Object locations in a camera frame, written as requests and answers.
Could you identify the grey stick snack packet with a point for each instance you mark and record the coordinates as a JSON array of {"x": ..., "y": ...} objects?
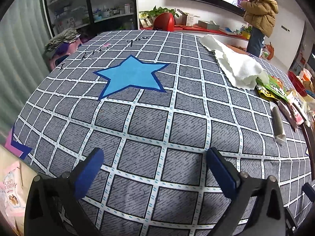
[{"x": 278, "y": 123}]

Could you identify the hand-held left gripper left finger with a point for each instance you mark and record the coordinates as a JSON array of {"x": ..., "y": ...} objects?
[{"x": 92, "y": 167}]

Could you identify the green leafy plant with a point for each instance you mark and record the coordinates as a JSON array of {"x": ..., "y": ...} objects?
[{"x": 160, "y": 11}]

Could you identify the grey folded cloth pile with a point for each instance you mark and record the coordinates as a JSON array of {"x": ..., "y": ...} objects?
[{"x": 62, "y": 38}]

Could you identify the dark round tray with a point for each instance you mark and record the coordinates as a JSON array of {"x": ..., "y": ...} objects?
[{"x": 308, "y": 142}]

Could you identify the green snack packet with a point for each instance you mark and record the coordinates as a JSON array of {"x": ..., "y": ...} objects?
[{"x": 274, "y": 88}]

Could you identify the orange bag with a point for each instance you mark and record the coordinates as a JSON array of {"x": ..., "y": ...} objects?
[{"x": 268, "y": 51}]

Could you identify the beige snack packet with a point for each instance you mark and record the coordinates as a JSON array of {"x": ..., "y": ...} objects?
[{"x": 299, "y": 102}]

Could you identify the metal tissue box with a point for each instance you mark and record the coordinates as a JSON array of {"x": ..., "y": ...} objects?
[{"x": 208, "y": 25}]

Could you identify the glass door cabinet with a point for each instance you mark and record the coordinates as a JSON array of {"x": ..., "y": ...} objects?
[{"x": 98, "y": 2}]

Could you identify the small plant in yellow pot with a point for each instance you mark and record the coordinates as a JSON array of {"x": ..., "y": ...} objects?
[{"x": 246, "y": 32}]

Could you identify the pink plastic stool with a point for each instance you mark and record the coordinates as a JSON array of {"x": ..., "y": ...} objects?
[{"x": 65, "y": 51}]

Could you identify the red bowl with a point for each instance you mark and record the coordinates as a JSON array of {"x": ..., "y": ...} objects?
[{"x": 296, "y": 82}]

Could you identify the grey green curtain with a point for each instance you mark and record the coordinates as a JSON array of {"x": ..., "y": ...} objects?
[{"x": 22, "y": 54}]

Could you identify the white box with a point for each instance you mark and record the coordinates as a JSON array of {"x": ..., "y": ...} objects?
[{"x": 188, "y": 18}]

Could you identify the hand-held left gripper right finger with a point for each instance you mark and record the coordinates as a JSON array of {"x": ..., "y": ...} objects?
[{"x": 220, "y": 172}]

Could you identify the pink white cereal bar packet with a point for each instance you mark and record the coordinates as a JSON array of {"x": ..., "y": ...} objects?
[{"x": 12, "y": 191}]

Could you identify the red shelf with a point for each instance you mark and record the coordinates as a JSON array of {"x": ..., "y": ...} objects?
[{"x": 221, "y": 32}]

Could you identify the grey checkered star cloth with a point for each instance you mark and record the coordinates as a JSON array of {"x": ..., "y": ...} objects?
[{"x": 147, "y": 127}]

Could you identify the pink snack packet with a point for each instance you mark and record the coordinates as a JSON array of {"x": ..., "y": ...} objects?
[{"x": 290, "y": 113}]

